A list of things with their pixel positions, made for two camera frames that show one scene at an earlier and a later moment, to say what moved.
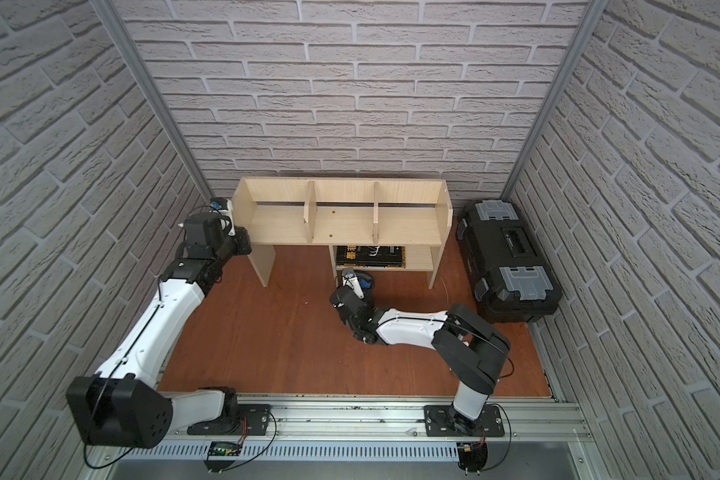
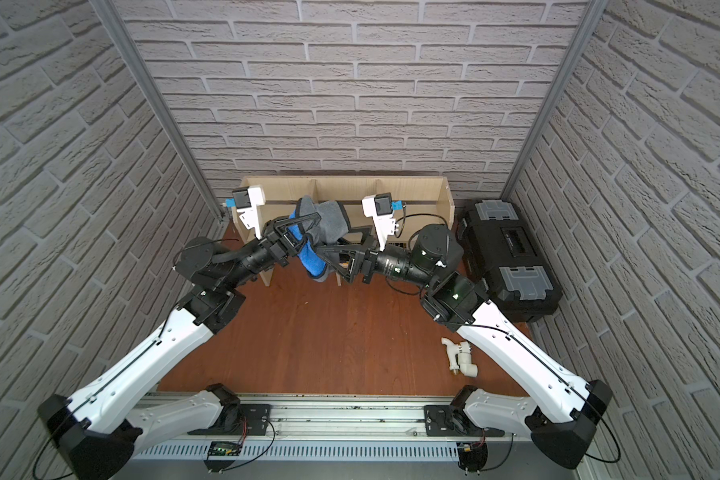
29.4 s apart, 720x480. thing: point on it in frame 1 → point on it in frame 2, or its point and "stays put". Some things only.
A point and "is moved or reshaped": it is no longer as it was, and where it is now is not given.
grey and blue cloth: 366,280 is moved or reshaped
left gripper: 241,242 → 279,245
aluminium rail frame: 495,419 stays put
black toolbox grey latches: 508,274 stays put
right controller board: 472,456 stays put
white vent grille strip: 353,451 stays put
